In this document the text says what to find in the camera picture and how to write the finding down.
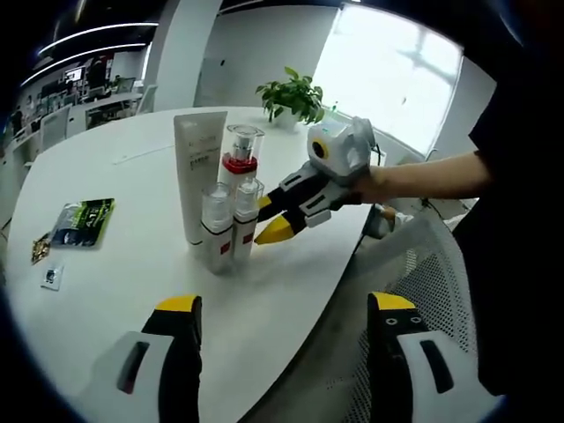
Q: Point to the white skincare tube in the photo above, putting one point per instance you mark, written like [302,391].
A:
[194,176]

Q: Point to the gold foil sachet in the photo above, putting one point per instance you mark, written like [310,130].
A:
[41,249]

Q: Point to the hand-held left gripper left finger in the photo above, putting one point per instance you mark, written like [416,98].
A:
[176,352]

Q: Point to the person in dark clothes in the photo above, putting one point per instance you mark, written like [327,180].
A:
[520,220]

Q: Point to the grey mesh office chair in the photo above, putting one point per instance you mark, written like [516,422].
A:
[440,273]

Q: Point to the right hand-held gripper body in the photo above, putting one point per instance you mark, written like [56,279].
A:
[339,145]

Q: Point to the person's right hand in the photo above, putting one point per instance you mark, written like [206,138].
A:
[376,185]

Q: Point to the green potted plant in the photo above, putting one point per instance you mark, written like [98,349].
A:
[291,97]

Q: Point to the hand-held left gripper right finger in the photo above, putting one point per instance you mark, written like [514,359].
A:
[396,352]

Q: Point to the clear packet with blue square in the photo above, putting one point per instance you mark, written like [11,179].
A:
[53,276]

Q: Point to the green black foil packet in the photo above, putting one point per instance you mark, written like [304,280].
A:
[83,224]

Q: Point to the large window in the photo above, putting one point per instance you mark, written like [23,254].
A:
[388,79]

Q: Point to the tall red-collared white skincare bottle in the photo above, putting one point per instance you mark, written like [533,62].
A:
[240,165]

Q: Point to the small red-label white skincare bottle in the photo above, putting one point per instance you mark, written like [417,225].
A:
[216,238]
[244,229]

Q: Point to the white office chair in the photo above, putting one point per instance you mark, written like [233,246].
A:
[55,130]
[149,100]

